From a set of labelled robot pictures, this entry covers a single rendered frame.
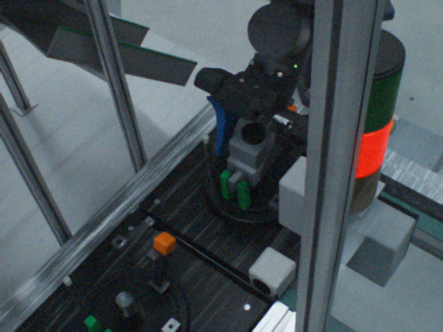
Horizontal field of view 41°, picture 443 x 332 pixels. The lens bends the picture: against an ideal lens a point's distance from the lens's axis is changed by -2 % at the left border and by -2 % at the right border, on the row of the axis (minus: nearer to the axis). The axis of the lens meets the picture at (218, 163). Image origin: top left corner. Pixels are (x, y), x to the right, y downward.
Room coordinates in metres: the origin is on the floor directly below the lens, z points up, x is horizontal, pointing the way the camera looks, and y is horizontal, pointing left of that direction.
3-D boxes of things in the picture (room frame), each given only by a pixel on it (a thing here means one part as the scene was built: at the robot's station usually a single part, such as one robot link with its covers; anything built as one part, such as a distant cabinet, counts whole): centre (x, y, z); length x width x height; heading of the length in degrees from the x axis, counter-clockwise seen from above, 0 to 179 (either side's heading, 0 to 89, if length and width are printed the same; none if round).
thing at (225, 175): (0.48, -0.01, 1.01); 0.01 x 0.01 x 0.05; 46
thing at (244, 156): (0.49, -0.04, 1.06); 0.08 x 0.04 x 0.07; 137
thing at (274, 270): (0.36, -0.05, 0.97); 0.05 x 0.05 x 0.04; 46
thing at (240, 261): (0.50, -0.05, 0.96); 0.24 x 0.24 x 0.02; 46
